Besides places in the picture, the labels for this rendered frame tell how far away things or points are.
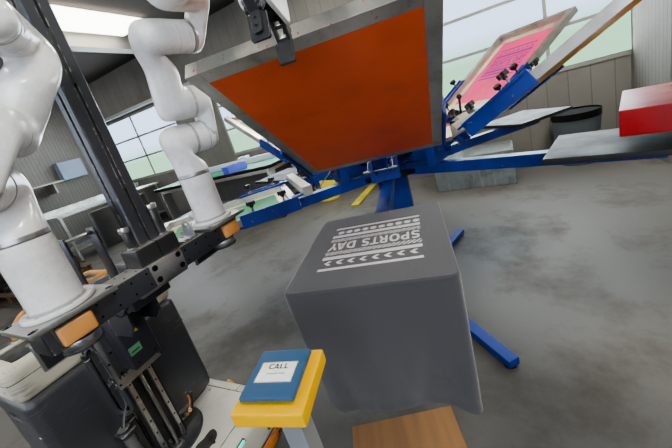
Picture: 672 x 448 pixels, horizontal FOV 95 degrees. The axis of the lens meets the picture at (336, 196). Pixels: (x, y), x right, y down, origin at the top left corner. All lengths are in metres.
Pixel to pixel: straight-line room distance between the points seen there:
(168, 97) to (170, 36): 0.16
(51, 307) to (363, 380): 0.74
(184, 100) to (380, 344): 0.87
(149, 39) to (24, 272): 0.57
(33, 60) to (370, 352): 0.98
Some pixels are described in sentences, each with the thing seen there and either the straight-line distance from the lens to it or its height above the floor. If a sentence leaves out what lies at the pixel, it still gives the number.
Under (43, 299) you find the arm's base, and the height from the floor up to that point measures 1.18.
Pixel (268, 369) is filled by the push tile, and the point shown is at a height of 0.97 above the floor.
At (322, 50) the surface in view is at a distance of 0.76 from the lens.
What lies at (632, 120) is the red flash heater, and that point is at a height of 1.07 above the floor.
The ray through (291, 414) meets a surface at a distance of 0.58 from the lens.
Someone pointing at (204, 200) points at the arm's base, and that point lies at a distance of 1.05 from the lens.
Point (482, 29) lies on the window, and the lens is 4.75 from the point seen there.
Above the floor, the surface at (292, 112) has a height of 1.39.
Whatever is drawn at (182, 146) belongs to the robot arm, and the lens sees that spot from 1.03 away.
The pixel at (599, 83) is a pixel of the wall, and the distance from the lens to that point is 4.95.
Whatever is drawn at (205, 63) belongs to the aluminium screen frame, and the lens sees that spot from 0.83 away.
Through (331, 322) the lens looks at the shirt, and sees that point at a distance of 0.87.
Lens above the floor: 1.37
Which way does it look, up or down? 15 degrees down
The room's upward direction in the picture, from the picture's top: 16 degrees counter-clockwise
